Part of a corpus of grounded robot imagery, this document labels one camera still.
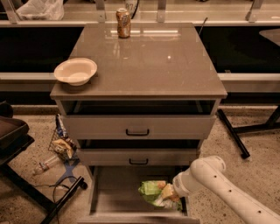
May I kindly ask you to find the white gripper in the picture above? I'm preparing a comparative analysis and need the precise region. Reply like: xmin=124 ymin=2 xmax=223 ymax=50
xmin=157 ymin=171 xmax=195 ymax=202

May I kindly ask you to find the green rice chip bag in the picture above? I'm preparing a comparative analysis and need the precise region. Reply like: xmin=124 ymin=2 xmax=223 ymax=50
xmin=138 ymin=180 xmax=183 ymax=211

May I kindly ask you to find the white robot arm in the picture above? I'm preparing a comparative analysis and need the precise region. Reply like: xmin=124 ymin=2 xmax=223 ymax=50
xmin=157 ymin=156 xmax=280 ymax=224

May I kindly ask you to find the bottom grey drawer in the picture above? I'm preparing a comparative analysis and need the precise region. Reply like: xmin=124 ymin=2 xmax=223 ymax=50
xmin=77 ymin=165 xmax=200 ymax=224

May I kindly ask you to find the grey drawer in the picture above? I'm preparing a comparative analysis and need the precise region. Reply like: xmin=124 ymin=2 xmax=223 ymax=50
xmin=62 ymin=115 xmax=216 ymax=140
xmin=77 ymin=165 xmax=200 ymax=224
xmin=77 ymin=149 xmax=198 ymax=166

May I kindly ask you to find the middle grey drawer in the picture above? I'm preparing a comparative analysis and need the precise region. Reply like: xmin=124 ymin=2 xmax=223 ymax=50
xmin=77 ymin=149 xmax=198 ymax=166

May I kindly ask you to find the grey drawer cabinet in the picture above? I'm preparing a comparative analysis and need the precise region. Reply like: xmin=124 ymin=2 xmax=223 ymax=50
xmin=49 ymin=23 xmax=228 ymax=224

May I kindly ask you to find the top grey drawer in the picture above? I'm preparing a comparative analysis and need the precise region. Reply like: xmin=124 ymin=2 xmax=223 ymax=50
xmin=62 ymin=115 xmax=216 ymax=140

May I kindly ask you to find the white plastic bag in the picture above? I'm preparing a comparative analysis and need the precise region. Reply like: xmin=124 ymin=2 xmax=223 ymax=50
xmin=17 ymin=0 xmax=64 ymax=20

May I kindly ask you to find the clear plastic bottle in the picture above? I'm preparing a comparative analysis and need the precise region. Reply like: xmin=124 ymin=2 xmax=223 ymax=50
xmin=32 ymin=155 xmax=60 ymax=175

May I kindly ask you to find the black stand leg right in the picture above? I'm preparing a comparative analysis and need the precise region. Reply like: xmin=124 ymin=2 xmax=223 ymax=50
xmin=217 ymin=106 xmax=280 ymax=159

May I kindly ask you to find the white paper bowl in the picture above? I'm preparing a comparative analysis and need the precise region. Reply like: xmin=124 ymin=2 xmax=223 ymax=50
xmin=53 ymin=58 xmax=97 ymax=86

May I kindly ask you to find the black chair base left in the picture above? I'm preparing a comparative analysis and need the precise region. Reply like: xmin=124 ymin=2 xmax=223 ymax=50
xmin=0 ymin=105 xmax=90 ymax=224

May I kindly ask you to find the orange soda can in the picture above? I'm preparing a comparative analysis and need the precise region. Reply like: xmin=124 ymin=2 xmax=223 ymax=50
xmin=115 ymin=8 xmax=130 ymax=39

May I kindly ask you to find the black cable on floor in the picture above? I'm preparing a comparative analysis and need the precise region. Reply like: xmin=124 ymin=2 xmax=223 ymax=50
xmin=31 ymin=175 xmax=79 ymax=224

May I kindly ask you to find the wire basket with snacks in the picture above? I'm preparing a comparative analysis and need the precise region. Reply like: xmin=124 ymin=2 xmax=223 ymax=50
xmin=48 ymin=114 xmax=78 ymax=161

